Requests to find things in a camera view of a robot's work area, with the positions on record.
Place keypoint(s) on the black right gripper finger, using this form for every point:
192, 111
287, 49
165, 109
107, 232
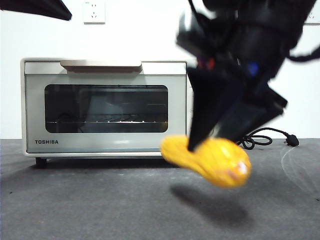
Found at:
212, 100
255, 115

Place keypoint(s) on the yellow corn cob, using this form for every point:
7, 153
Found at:
215, 162

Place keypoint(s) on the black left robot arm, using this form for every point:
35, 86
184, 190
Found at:
50, 8

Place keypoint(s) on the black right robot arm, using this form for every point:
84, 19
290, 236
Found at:
262, 30

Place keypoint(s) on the cream Toshiba toaster oven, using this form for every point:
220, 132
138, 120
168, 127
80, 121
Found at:
23, 107

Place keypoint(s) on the white wall socket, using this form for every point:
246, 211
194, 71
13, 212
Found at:
315, 19
94, 13

